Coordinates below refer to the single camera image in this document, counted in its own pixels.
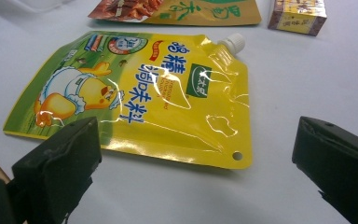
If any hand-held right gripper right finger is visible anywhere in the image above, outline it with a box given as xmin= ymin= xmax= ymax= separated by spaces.
xmin=291 ymin=116 xmax=358 ymax=224

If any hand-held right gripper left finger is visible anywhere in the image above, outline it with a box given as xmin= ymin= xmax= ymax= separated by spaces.
xmin=10 ymin=116 xmax=103 ymax=224

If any yellow spout pouch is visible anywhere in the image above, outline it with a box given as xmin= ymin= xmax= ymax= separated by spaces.
xmin=2 ymin=30 xmax=254 ymax=171

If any red and green snack packet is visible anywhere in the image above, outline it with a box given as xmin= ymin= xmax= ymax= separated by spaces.
xmin=88 ymin=0 xmax=263 ymax=27

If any white table mat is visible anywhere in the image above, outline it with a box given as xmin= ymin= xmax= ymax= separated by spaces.
xmin=0 ymin=0 xmax=358 ymax=224

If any small brown and yellow box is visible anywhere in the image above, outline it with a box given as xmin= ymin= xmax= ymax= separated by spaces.
xmin=268 ymin=0 xmax=328 ymax=37

